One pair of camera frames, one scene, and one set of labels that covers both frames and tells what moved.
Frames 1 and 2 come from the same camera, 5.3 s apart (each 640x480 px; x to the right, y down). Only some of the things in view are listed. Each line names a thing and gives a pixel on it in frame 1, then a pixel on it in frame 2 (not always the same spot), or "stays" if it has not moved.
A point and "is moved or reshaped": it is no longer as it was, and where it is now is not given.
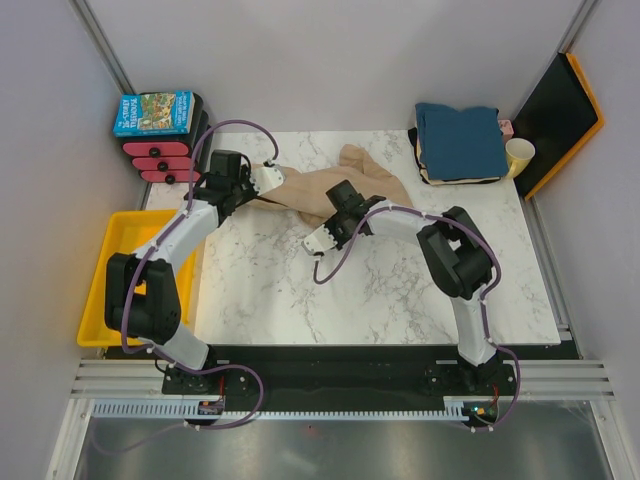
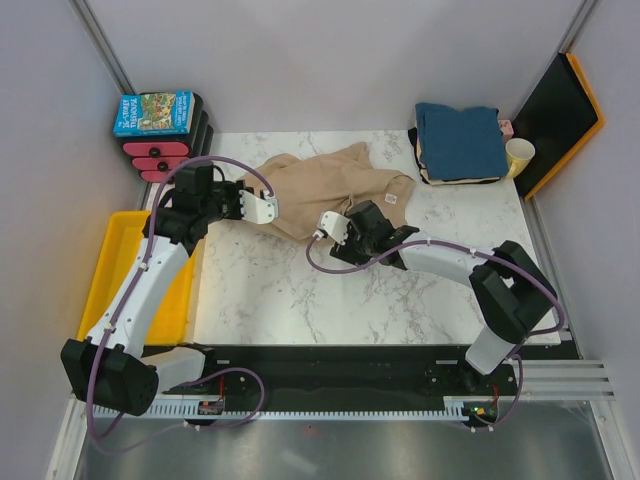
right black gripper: [341, 241] → [346, 251]
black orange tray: [559, 116] stays
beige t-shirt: [305, 194] is moved or reshaped
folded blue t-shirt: [460, 144] stays
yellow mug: [519, 154] stays
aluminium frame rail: [564, 380] stays
